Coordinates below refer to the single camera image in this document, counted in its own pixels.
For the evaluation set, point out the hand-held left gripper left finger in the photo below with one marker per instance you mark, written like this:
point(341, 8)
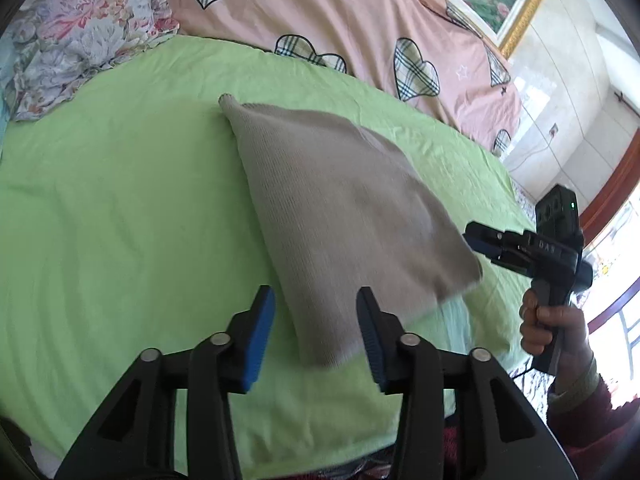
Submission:
point(260, 340)

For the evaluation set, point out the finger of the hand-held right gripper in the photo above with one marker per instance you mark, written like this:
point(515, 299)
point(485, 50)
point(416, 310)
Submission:
point(482, 234)
point(487, 252)

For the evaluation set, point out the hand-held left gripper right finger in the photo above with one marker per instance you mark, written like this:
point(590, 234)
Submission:
point(372, 345)

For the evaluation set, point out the beige knit sweater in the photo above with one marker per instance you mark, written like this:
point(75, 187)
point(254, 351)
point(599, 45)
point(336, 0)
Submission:
point(340, 210)

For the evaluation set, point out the person's right forearm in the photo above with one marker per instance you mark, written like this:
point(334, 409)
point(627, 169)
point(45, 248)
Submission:
point(590, 410)

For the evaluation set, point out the person's right hand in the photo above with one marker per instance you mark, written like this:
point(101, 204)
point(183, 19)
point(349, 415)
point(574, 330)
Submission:
point(570, 330)

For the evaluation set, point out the green bed sheet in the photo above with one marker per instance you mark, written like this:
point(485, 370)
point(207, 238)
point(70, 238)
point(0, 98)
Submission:
point(125, 220)

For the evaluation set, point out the pink heart print quilt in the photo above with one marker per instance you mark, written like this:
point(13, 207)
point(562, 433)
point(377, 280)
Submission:
point(340, 15)

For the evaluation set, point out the floral ruffled pillow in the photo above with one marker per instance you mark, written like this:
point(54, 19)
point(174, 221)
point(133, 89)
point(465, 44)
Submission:
point(85, 35)

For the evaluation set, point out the blue floral sheet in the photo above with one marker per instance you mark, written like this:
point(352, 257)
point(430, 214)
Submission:
point(6, 95)

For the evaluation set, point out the wooden window frame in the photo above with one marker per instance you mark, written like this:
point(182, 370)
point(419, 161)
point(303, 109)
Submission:
point(612, 190)

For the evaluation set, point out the wall socket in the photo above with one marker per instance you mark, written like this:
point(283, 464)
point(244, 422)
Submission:
point(553, 130)

